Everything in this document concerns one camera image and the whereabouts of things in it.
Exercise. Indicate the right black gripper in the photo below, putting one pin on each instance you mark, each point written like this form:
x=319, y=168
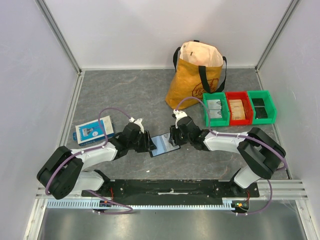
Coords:
x=175, y=136

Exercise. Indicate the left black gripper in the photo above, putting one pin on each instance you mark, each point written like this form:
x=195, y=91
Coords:
x=148, y=144

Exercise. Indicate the silver credit card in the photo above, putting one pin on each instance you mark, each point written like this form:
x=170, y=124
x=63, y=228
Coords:
x=167, y=140

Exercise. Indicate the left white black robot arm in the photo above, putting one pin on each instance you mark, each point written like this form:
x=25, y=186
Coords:
x=64, y=170

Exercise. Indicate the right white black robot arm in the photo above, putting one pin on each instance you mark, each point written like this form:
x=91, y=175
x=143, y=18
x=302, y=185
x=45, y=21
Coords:
x=261, y=153

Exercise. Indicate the silver cards stack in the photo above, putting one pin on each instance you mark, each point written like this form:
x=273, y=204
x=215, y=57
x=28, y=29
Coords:
x=215, y=108

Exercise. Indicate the blue white card box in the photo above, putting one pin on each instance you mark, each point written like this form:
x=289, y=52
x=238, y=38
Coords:
x=91, y=132

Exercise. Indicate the gold cards stack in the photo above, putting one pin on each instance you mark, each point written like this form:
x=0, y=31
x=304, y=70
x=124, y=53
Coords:
x=237, y=109

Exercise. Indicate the black cards stack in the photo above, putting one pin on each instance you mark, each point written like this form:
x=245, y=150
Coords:
x=259, y=108

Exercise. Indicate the left green plastic bin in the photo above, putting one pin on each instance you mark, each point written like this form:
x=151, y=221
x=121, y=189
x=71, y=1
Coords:
x=224, y=121

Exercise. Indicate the green plastic bin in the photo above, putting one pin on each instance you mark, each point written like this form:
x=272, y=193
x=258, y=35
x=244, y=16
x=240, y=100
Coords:
x=224, y=121
x=269, y=105

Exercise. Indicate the yellow tote bag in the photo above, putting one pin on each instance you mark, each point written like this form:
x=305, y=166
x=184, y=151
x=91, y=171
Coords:
x=198, y=67

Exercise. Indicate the red plastic bin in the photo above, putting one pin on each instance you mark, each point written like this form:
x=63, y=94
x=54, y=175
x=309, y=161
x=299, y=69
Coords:
x=247, y=106

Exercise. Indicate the right green plastic bin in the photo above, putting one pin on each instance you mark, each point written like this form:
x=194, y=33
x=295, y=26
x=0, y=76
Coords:
x=269, y=105

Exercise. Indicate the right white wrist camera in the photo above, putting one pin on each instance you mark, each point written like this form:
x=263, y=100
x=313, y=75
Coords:
x=178, y=114

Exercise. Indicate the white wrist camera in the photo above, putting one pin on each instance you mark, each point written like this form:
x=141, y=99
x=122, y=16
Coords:
x=138, y=122
x=178, y=114

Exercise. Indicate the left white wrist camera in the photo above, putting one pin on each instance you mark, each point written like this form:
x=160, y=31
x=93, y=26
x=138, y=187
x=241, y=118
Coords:
x=138, y=122

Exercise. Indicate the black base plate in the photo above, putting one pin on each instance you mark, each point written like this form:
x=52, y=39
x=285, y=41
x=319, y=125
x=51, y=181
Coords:
x=125, y=188

